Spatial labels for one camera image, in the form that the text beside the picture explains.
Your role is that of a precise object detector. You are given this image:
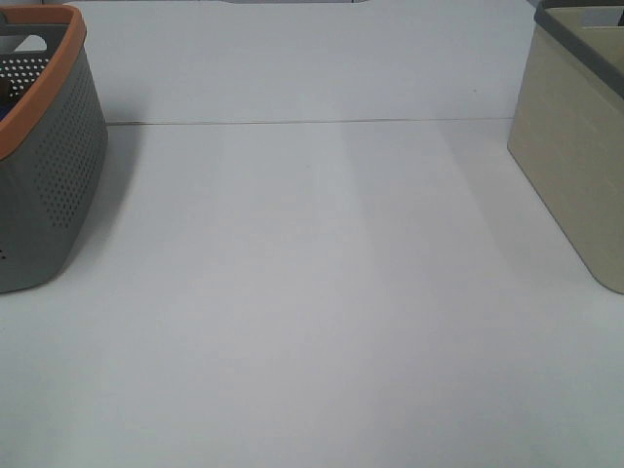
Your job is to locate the beige basket with grey rim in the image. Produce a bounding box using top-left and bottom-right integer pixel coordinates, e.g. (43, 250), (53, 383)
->
(507, 1), (623, 293)

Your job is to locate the grey basket with orange rim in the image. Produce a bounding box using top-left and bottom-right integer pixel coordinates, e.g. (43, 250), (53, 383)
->
(1, 5), (108, 293)

